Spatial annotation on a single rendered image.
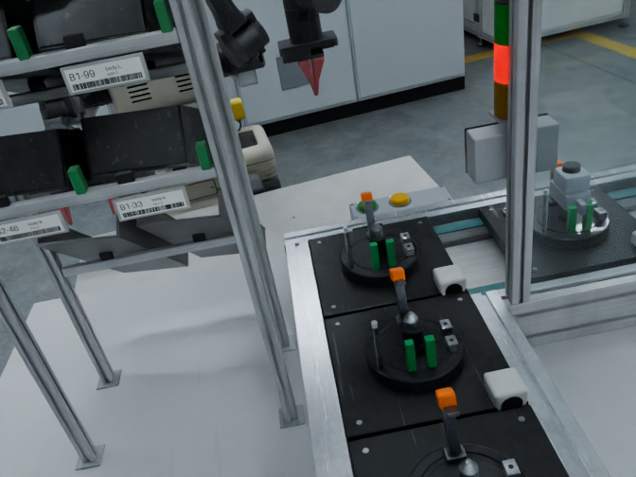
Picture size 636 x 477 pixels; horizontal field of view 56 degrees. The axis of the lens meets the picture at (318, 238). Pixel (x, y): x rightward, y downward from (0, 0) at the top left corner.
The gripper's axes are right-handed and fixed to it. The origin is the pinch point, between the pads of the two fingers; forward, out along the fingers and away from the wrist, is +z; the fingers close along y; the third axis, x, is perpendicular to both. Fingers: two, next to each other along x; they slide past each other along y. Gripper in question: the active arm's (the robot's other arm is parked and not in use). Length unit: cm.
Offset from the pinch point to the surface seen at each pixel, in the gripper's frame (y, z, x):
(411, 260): 10.0, 25.8, -22.3
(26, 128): -168, 69, 266
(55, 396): -46, 24, -41
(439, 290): 12.8, 27.6, -29.5
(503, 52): 22.7, -10.0, -32.7
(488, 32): 166, 100, 384
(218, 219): -18.7, 6.9, -29.3
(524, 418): 16, 29, -57
